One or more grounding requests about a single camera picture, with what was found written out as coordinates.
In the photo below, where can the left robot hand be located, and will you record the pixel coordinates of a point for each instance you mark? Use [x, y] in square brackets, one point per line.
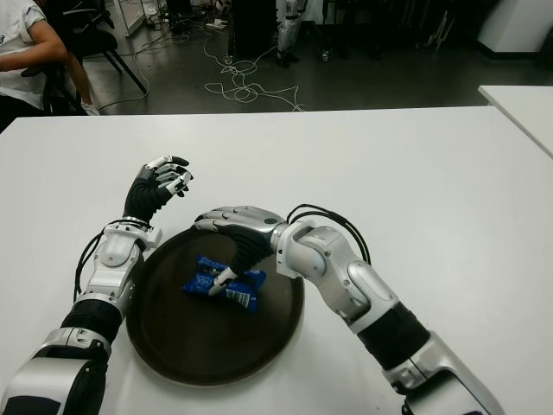
[142, 199]

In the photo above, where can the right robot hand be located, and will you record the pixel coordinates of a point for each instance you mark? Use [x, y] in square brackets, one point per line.
[255, 233]

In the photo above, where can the blue Oreo packet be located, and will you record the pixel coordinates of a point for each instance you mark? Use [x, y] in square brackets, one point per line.
[242, 291]

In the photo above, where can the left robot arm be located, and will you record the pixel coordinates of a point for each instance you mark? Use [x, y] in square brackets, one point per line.
[114, 250]

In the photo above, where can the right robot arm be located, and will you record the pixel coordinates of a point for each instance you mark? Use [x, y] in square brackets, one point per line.
[311, 255]

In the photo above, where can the round dark brown tray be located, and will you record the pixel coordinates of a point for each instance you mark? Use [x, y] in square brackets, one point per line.
[207, 341]

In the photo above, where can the black office chair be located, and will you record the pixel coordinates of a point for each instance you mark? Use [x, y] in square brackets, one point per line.
[93, 39]

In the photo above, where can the white panel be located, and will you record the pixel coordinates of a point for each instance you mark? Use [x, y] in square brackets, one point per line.
[131, 15]

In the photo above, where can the seated person white shirt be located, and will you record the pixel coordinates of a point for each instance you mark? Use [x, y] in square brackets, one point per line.
[17, 52]

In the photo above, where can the black cabinet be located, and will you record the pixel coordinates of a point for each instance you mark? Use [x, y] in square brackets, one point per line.
[252, 26]

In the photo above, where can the white humanoid robot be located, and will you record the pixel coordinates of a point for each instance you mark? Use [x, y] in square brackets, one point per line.
[287, 30]

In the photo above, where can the grey folding stand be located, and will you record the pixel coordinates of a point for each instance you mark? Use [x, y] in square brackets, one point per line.
[438, 30]

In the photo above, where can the white side table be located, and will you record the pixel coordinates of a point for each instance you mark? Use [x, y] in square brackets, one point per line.
[523, 108]

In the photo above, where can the white black-based counter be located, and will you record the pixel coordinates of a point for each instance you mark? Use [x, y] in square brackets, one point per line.
[514, 21]

